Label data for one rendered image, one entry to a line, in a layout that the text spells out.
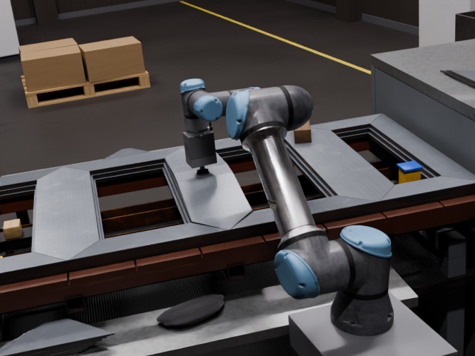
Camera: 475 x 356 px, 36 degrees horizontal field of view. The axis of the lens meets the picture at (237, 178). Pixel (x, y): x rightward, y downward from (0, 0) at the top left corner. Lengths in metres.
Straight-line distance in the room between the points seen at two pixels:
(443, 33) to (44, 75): 3.45
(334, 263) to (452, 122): 0.97
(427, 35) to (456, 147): 4.14
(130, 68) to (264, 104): 5.18
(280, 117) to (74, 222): 0.77
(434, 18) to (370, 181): 4.27
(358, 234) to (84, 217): 0.91
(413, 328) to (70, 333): 0.86
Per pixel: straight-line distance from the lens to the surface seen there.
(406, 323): 1.84
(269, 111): 1.79
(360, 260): 1.69
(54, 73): 6.86
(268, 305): 2.05
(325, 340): 1.76
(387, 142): 2.68
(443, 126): 2.56
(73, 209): 2.35
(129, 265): 2.03
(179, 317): 2.00
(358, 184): 2.30
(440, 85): 2.60
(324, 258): 1.66
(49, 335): 2.01
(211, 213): 2.16
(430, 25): 6.55
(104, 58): 6.87
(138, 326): 2.04
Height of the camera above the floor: 1.78
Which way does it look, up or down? 22 degrees down
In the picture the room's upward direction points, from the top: 6 degrees counter-clockwise
